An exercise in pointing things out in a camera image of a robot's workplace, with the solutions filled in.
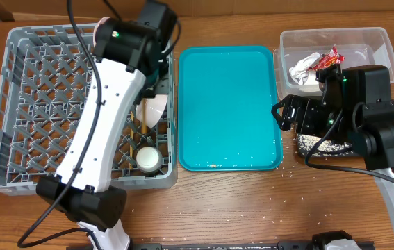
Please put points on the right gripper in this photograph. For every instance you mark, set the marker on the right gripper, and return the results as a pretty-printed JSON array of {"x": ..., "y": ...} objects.
[{"x": 307, "y": 110}]

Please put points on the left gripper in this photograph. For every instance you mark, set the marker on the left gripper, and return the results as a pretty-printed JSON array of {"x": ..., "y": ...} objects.
[{"x": 157, "y": 87}]

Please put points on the wooden chopstick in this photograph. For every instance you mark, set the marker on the wooden chopstick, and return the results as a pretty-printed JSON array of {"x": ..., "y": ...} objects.
[
  {"x": 131, "y": 136},
  {"x": 144, "y": 116}
]

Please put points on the small white plate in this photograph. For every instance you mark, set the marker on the small white plate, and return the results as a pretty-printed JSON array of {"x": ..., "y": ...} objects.
[{"x": 155, "y": 109}]

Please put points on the white napkin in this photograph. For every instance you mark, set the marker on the white napkin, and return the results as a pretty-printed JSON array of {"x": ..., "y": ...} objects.
[{"x": 299, "y": 73}]

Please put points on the large white plate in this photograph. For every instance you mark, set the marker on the large white plate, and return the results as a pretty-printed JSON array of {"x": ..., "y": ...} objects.
[{"x": 100, "y": 22}]

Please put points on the red snack wrapper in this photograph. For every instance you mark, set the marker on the red snack wrapper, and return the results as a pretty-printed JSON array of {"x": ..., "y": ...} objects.
[{"x": 329, "y": 59}]

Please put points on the white cup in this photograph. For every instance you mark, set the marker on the white cup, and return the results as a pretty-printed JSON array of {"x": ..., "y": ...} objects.
[{"x": 149, "y": 159}]

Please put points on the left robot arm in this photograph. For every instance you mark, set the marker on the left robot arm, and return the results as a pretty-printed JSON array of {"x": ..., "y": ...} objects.
[{"x": 127, "y": 60}]

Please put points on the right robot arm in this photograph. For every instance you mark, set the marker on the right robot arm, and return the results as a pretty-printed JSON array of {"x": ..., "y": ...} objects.
[{"x": 355, "y": 107}]

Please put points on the black waste tray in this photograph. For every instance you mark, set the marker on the black waste tray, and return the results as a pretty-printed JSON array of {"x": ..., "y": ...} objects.
[{"x": 345, "y": 153}]

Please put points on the pile of rice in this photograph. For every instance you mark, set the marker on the pile of rice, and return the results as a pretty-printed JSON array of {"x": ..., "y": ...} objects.
[{"x": 306, "y": 142}]

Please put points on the teal serving tray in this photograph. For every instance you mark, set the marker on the teal serving tray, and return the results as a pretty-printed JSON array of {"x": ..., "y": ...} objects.
[{"x": 225, "y": 98}]

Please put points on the clear plastic bin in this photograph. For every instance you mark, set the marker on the clear plastic bin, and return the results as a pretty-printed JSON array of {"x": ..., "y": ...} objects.
[{"x": 359, "y": 46}]

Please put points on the grey plastic dish rack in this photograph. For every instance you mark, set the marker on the grey plastic dish rack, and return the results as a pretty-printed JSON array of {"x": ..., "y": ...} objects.
[{"x": 44, "y": 81}]

